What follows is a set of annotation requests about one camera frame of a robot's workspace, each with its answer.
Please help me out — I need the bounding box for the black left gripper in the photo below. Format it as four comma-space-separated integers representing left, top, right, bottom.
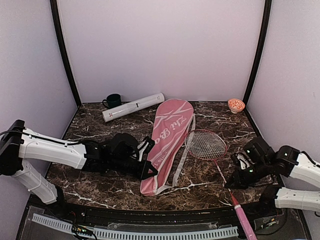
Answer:
109, 156, 158, 180

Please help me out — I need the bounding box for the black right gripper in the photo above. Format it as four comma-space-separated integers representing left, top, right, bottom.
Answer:
225, 158, 271, 190

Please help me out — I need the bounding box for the red racket pink grip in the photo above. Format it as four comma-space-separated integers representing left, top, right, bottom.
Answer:
184, 129, 257, 240

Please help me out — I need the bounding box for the pink racket bag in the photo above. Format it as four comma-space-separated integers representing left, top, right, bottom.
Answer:
140, 99, 196, 197

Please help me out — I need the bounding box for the white shuttlecock tube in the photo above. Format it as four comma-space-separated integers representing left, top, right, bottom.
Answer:
102, 92, 165, 122

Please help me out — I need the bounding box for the orange patterned tube lid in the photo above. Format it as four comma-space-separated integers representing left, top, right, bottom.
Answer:
228, 98, 246, 114

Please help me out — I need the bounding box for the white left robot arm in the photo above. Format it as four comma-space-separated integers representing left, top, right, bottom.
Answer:
0, 119, 158, 218

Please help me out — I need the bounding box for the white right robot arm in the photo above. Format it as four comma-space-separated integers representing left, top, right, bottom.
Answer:
224, 136, 320, 217

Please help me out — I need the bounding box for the dark green mug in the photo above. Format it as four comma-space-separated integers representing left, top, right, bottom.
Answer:
102, 93, 122, 109

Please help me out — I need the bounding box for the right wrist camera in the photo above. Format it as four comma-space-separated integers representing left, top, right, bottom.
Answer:
231, 152, 251, 170

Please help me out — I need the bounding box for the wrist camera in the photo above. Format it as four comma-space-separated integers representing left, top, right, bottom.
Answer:
231, 152, 251, 170
137, 136, 155, 156

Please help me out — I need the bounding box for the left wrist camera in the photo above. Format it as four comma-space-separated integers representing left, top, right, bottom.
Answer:
137, 136, 155, 156

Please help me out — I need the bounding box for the grey slotted cable duct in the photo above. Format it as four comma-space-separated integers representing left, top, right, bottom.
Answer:
31, 213, 239, 238

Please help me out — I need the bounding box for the right black frame post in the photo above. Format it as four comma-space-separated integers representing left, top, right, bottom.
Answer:
242, 0, 272, 105

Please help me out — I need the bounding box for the black frame post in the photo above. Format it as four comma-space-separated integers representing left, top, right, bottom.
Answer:
242, 0, 272, 105
49, 0, 82, 108

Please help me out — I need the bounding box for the left black frame post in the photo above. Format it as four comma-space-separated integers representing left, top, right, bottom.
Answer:
49, 0, 82, 108

